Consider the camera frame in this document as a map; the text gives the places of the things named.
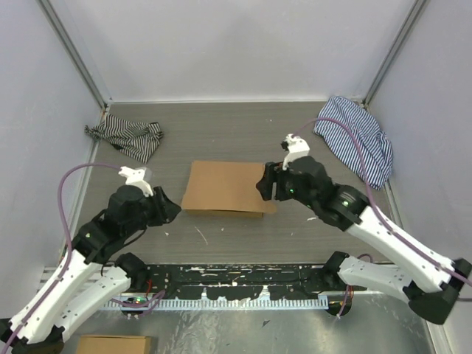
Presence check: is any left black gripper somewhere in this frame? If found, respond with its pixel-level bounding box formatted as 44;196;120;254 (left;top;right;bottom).
124;186;182;237

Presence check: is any brown cardboard box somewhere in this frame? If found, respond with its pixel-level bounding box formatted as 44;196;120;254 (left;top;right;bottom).
181;160;277;218

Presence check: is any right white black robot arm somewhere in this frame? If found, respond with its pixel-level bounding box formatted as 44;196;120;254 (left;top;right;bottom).
256;156;471;325

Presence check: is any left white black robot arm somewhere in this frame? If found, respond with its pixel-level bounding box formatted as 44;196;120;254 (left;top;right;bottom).
1;186;181;353

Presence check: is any small cardboard box foreground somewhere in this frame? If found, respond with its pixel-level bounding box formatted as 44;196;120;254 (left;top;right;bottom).
76;335;152;354

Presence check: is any black white striped cloth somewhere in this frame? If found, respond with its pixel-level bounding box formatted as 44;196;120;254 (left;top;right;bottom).
84;114;164;164

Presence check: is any blue white striped cloth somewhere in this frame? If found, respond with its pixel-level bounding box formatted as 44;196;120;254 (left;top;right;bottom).
313;96;393;190

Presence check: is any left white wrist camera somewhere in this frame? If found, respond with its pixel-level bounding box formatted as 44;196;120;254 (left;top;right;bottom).
118;166;154;197

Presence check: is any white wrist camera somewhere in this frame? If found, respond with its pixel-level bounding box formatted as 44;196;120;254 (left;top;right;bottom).
118;166;154;197
281;133;310;170

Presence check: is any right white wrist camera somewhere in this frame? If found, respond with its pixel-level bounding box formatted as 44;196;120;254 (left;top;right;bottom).
281;133;310;170

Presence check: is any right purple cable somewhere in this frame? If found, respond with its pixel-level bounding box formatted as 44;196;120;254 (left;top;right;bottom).
293;117;472;318

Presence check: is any purple cable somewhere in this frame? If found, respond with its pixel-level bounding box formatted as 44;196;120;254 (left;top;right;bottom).
0;162;122;347
293;117;472;318

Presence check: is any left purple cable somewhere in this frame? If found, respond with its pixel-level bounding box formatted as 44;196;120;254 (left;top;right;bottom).
0;162;122;347

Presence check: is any left aluminium frame post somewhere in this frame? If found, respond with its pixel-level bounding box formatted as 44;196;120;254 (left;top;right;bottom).
37;0;109;110

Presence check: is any aluminium frame post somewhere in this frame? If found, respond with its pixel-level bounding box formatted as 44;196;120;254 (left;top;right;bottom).
361;0;429;108
37;0;109;110

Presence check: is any right aluminium frame post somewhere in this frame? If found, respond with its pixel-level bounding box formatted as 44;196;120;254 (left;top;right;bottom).
361;0;429;108

